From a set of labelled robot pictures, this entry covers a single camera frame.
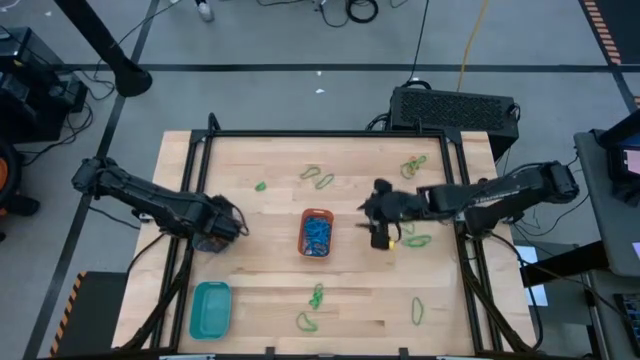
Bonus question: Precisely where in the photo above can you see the light teal plastic basket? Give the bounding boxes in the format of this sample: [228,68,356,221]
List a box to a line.
[188,280,233,341]

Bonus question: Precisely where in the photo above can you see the white shoe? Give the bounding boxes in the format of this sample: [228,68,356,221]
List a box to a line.
[195,0,216,24]

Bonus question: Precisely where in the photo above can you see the black desk leg bar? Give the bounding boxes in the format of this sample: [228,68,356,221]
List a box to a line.
[519,239,609,287]

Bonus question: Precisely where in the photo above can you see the black equipment cart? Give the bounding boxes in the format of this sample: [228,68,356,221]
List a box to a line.
[0,27,90,144]

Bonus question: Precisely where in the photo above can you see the dark teal plastic basket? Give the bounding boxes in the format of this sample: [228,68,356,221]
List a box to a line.
[192,233,236,255]

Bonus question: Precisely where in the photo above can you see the black keyboard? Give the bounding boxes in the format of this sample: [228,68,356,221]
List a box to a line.
[613,292,640,346]

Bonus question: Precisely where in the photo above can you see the orange and black wheel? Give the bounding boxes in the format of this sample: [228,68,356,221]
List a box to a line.
[0,139,22,201]

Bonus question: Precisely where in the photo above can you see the grey desk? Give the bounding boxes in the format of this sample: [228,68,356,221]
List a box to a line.
[573,128,640,279]

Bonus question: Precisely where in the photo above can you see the black pole stand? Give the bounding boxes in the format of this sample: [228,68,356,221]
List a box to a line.
[52,0,154,99]

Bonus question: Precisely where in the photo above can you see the orange plastic basket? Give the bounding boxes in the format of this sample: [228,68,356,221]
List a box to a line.
[298,207,336,259]

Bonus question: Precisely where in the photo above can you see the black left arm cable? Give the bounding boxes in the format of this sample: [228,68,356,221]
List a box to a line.
[124,229,169,274]

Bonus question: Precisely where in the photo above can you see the coiled black cable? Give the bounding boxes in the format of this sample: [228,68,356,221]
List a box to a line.
[319,0,380,29]

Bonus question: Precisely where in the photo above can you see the black mat yellow stripes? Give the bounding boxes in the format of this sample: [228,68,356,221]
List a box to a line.
[49,271,130,359]

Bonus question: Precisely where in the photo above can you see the black computer case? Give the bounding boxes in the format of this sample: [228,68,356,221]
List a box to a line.
[388,85,522,161]

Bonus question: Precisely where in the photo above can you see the black floor cable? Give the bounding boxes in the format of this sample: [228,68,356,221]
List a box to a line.
[402,0,431,87]

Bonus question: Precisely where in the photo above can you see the black mat orange stripes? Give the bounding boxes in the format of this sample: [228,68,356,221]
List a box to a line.
[579,0,640,66]

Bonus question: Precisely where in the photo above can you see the yellow floor cable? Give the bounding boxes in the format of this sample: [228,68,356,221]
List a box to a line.
[456,0,490,94]

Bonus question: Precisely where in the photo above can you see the dark laptop screen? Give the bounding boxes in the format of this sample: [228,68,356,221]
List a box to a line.
[597,109,640,206]

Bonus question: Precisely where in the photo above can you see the pile of bands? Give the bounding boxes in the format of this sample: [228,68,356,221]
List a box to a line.
[310,232,332,254]

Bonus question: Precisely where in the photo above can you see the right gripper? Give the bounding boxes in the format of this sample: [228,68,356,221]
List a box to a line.
[354,178,431,250]

